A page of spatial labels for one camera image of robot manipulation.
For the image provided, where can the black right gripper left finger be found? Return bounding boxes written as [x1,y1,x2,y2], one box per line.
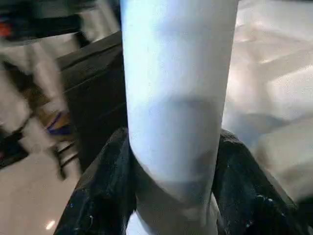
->
[53,128,136,235]

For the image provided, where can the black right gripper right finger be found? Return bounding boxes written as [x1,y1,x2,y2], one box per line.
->
[212,129,306,235]

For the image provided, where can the white plastic table top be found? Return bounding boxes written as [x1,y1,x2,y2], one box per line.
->
[220,0,313,204]

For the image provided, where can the white plastic table leg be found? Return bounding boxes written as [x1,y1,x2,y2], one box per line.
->
[119,0,239,235]

